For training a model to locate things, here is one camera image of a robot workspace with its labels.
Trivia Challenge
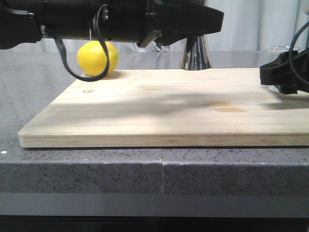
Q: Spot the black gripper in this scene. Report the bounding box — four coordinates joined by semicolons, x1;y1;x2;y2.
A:
89;0;224;47

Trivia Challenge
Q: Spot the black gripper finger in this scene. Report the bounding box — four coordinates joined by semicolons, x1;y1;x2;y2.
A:
260;49;309;94

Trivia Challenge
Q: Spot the wooden cutting board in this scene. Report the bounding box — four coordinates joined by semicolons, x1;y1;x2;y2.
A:
18;68;309;148

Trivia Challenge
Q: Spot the glass beaker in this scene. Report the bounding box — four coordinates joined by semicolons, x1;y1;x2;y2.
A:
267;46;290;58

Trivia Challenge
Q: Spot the steel double jigger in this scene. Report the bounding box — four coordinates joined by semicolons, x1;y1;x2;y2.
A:
180;36;212;71

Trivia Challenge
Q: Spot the yellow lemon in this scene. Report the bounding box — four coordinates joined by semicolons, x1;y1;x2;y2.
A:
77;41;119;76

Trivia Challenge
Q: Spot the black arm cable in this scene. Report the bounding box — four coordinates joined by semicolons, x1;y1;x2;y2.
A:
43;4;111;82
288;21;309;80

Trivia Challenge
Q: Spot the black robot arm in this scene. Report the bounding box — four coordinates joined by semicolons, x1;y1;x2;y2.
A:
0;0;224;49

